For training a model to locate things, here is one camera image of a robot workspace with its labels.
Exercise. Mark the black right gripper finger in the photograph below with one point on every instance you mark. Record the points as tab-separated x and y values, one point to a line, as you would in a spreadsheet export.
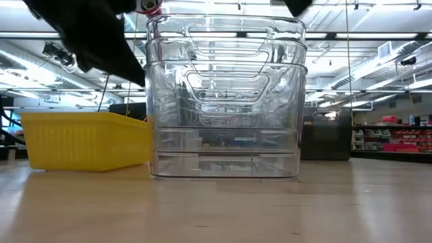
298	6

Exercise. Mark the clear plastic bin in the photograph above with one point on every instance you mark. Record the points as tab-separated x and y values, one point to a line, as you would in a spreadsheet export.
162	27
162	50
222	165

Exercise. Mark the shelf with red bins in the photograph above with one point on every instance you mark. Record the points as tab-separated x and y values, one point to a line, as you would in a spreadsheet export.
405	141

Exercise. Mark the smoky grey plastic bin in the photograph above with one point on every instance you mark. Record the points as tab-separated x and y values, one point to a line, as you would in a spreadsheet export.
325	141

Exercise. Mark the red desk lamp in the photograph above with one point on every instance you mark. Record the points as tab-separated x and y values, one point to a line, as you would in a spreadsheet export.
148	4

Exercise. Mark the yellow plastic basket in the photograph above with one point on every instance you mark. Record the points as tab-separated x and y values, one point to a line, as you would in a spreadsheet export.
84	145

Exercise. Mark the black background box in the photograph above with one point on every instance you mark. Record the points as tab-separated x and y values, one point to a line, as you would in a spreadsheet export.
133	111

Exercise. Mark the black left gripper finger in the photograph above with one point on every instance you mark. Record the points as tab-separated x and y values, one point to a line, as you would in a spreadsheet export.
130	64

